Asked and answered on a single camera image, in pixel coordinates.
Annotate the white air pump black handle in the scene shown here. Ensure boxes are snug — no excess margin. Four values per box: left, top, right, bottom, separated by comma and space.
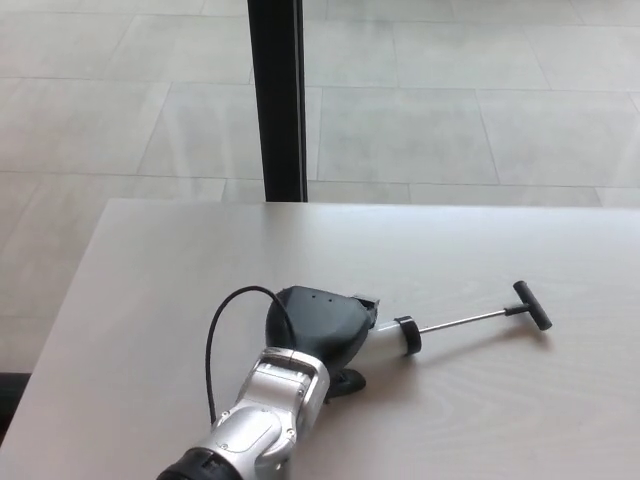
358, 279, 554, 363

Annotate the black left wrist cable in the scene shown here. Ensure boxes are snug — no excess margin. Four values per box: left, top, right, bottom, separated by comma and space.
204, 285, 297, 422

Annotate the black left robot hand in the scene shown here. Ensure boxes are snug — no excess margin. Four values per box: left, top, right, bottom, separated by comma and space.
263, 285, 383, 401

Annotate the black vertical metal post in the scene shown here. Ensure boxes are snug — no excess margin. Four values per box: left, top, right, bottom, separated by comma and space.
246, 0, 309, 203

